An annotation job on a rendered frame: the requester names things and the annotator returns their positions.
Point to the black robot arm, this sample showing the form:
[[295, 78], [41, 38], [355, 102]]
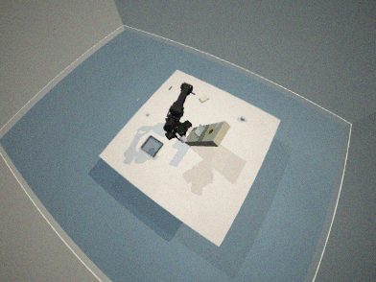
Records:
[[176, 111]]

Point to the white cylinder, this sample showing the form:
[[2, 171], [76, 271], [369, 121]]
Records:
[[182, 139]]

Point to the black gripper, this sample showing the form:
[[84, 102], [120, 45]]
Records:
[[171, 135]]

